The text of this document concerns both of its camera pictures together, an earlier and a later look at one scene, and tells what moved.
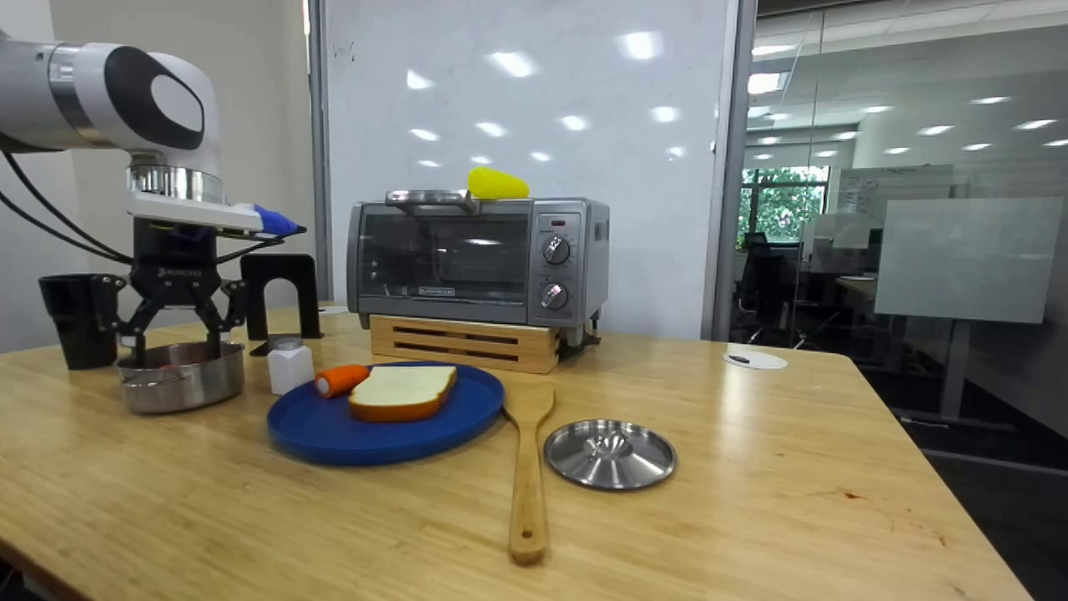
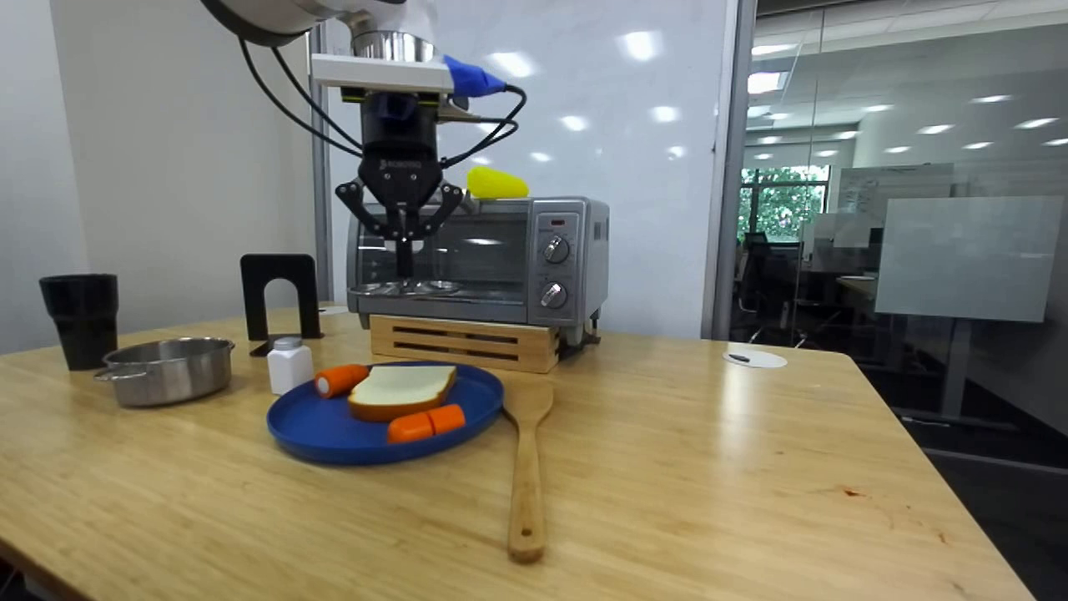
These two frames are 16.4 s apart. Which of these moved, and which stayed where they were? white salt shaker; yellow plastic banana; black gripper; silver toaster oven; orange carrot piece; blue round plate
Moved: black gripper; orange carrot piece
Stayed: blue round plate; white salt shaker; yellow plastic banana; silver toaster oven
